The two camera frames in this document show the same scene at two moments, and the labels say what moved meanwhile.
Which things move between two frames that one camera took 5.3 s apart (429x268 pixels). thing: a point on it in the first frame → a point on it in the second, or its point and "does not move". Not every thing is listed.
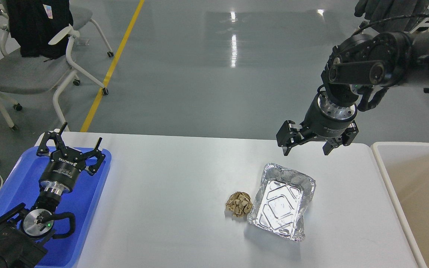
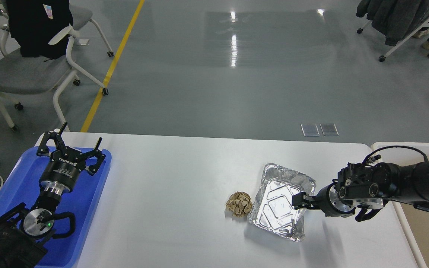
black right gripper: x=324 y=120 → x=328 y=199
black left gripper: x=61 y=172 does not move
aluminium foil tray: x=279 y=206 does not move
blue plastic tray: x=20 y=186 does not move
